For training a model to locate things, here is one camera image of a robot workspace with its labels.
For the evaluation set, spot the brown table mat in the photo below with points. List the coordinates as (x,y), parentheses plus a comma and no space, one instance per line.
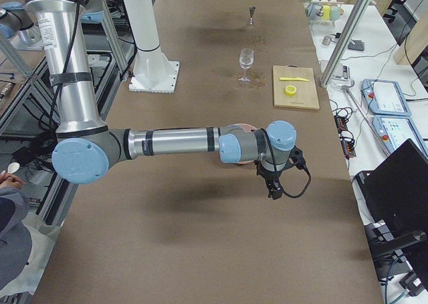
(187,228)

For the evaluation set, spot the green plastic cup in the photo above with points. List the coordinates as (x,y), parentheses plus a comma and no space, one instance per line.
(334,13)

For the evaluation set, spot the bamboo cutting board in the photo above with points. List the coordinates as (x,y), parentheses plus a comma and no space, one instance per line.
(306,96)

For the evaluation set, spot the blue teach pendant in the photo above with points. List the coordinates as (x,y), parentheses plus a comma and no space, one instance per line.
(395,130)
(385,97)

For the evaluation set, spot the aluminium frame post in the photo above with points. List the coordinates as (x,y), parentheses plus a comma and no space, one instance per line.
(350,25)

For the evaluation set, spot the black laptop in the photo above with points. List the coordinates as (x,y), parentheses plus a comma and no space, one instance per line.
(396,191)

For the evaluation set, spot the clear wine glass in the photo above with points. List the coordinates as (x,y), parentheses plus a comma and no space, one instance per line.
(246,59)

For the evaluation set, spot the small steel canister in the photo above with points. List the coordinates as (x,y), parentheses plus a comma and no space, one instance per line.
(326,40)

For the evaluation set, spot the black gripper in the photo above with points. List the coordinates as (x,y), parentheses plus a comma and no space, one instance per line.
(270,178)

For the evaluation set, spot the person in grey sleeve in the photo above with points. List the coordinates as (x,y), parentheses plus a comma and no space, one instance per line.
(16,241)

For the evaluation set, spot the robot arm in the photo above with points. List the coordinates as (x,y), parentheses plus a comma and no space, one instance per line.
(87,148)

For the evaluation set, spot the yellow plastic cup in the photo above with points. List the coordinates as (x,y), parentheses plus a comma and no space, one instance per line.
(324,12)

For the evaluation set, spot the pink bowl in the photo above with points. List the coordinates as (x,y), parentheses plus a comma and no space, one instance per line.
(245,127)

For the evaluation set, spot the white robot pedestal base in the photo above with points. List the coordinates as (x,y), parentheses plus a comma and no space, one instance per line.
(152,71)

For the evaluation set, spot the yellow plastic knife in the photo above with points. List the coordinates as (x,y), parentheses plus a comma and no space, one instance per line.
(297,79)

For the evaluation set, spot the steel jigger measuring cup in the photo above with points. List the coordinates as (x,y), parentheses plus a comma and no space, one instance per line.
(251,14)

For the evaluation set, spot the yellow lemon slice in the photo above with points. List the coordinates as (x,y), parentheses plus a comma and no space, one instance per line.
(290,90)

